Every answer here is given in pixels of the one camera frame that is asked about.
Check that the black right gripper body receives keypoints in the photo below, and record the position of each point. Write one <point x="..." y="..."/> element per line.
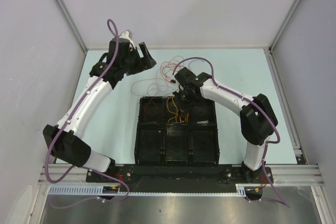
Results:
<point x="185" y="100"/>

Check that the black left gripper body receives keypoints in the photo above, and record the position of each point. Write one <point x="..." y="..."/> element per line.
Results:
<point x="133" y="64"/>

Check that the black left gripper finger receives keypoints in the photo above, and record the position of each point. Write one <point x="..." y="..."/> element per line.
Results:
<point x="146" y="63"/>
<point x="144" y="50"/>

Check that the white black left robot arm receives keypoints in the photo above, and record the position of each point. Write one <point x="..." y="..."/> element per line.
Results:
<point x="64" y="140"/>

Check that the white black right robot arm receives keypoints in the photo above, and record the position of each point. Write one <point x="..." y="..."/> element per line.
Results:
<point x="257" y="118"/>

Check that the black six-compartment bin tray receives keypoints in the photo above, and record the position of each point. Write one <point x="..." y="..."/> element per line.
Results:
<point x="165" y="136"/>

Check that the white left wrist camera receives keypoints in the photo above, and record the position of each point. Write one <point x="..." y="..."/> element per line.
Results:
<point x="127" y="34"/>

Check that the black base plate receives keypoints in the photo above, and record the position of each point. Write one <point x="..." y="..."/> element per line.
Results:
<point x="182" y="176"/>

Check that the white slotted cable duct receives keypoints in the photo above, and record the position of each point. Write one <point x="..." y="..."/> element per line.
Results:
<point x="109" y="190"/>

